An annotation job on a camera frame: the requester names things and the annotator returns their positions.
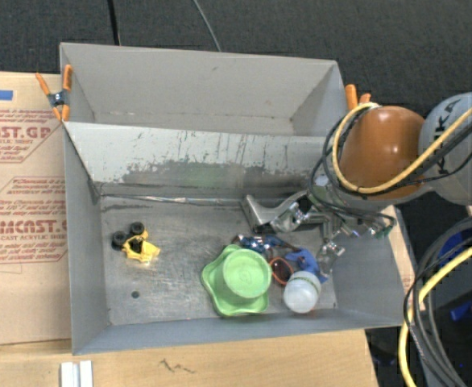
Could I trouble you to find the green star-shaped cup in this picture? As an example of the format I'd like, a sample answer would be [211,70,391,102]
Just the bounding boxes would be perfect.
[200,243,274,318]

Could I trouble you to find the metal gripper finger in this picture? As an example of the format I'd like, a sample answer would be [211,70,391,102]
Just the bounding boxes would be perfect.
[317,239,346,278]
[242,191,314,234]

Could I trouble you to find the yellow toy vehicle black wheels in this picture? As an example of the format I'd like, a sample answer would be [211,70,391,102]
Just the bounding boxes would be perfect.
[111,221,162,263]

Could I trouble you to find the brown cardboard board red print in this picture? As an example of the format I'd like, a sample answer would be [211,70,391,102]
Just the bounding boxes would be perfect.
[0,69,74,348]

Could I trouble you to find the white plastic bottle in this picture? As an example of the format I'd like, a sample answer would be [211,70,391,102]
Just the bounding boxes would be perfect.
[282,269,323,314]

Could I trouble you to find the grey metal bin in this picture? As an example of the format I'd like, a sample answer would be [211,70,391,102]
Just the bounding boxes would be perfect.
[58,41,407,356]

